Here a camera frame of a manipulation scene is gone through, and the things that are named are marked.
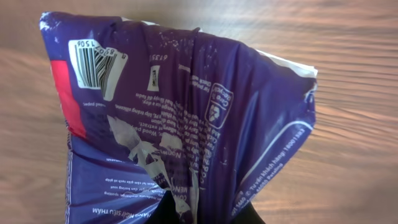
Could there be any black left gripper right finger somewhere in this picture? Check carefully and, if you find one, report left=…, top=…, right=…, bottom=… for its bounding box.
left=230, top=202, right=266, bottom=224

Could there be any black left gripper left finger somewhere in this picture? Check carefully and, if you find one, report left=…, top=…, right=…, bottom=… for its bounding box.
left=145, top=191, right=179, bottom=224

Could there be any purple pad package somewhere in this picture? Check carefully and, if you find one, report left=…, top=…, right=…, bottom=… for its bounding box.
left=39, top=12, right=317, bottom=223

